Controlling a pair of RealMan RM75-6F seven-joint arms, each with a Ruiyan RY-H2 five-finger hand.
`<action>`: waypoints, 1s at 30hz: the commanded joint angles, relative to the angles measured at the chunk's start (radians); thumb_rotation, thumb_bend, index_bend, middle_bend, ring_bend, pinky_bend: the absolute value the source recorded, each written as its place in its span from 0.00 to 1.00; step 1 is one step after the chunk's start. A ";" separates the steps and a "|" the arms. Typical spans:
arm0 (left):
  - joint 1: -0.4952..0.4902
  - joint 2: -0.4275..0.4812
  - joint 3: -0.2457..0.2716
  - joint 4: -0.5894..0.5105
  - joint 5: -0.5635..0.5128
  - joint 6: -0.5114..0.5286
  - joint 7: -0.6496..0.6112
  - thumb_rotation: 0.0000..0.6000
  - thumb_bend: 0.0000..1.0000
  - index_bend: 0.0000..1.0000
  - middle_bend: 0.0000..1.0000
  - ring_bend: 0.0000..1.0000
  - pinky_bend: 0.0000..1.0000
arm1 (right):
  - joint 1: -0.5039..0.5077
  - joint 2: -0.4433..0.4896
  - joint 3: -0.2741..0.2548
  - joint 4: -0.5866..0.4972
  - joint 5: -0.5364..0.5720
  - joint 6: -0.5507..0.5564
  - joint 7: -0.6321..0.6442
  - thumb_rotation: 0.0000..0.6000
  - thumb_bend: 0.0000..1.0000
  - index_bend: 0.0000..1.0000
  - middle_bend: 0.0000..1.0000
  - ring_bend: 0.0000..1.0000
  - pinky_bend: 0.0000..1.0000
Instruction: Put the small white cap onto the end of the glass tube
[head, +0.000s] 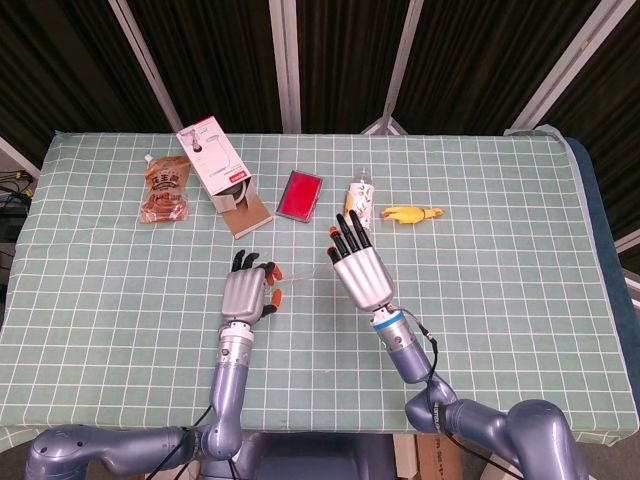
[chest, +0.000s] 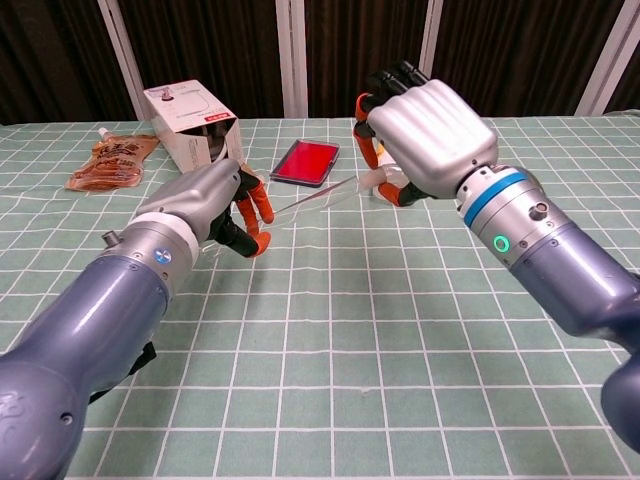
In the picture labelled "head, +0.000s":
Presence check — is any floral print spray bottle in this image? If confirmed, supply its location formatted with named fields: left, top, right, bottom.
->
left=342, top=167, right=376, bottom=236

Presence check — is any green checked tablecloth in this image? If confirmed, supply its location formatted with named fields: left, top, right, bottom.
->
left=0, top=127, right=632, bottom=444

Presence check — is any yellow rubber chicken toy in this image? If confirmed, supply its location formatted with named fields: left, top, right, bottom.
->
left=380, top=204, right=445, bottom=226

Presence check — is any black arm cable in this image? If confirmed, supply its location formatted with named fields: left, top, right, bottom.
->
left=403, top=308, right=504, bottom=480

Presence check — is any background cable bundle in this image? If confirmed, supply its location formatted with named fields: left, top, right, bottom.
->
left=0, top=168, right=37, bottom=202

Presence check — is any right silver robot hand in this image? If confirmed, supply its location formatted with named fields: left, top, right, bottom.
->
left=325, top=209, right=395, bottom=312

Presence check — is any white metal frame post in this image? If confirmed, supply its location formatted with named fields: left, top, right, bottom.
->
left=507, top=0, right=624, bottom=132
left=108, top=0, right=184, bottom=133
left=268, top=0, right=303, bottom=134
left=359, top=0, right=426, bottom=137

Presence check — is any brown sauce pouch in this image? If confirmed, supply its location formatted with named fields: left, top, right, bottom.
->
left=139, top=153, right=192, bottom=225

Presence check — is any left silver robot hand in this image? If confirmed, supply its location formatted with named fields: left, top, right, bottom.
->
left=220, top=248, right=284, bottom=323

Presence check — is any white product box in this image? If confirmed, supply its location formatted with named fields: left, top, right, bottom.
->
left=176, top=115, right=274, bottom=241

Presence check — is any red flat case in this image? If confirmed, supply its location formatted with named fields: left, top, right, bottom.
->
left=275, top=169, right=325, bottom=223

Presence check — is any blue-grey robot torso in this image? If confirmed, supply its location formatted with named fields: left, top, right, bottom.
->
left=232, top=432, right=399, bottom=480

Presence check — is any brown cardboard box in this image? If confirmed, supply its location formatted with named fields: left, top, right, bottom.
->
left=415, top=433, right=464, bottom=480

